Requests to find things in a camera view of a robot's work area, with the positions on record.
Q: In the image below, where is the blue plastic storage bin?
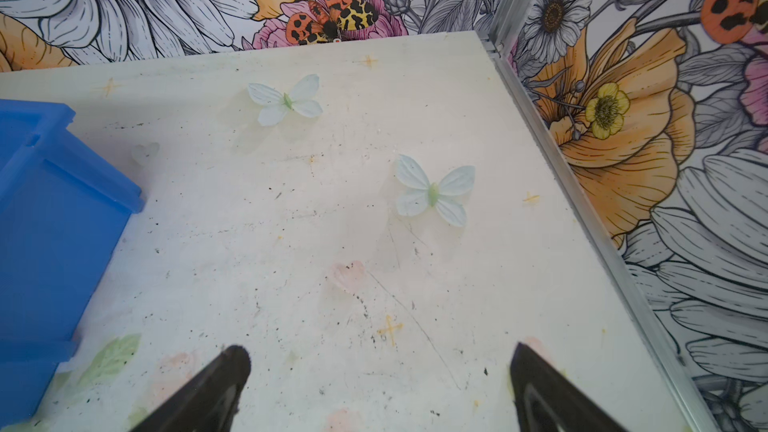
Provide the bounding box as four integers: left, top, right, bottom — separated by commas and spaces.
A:
1, 100, 144, 426

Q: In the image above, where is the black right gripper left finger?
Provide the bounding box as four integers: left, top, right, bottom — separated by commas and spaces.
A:
131, 345, 251, 432

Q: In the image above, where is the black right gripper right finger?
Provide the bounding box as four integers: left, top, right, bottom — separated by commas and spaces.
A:
510, 343, 626, 432

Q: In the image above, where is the aluminium corner frame rail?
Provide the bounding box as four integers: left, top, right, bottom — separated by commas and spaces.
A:
486, 0, 717, 431

